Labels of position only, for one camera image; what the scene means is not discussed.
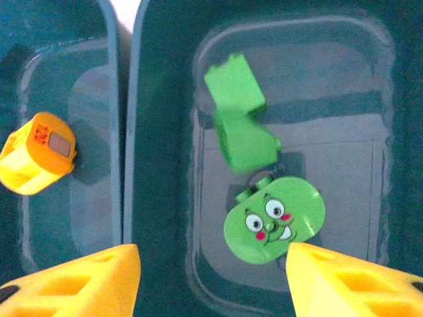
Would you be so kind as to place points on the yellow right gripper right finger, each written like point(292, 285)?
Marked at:
point(347, 290)

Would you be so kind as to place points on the yellow and orange lego piece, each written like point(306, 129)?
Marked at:
point(33, 165)

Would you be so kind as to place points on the green lego face brick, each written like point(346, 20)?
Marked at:
point(297, 204)

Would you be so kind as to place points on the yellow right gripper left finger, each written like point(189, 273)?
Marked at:
point(82, 284)

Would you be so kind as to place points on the dark teal plastic bin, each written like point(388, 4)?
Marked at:
point(49, 66)
point(330, 66)

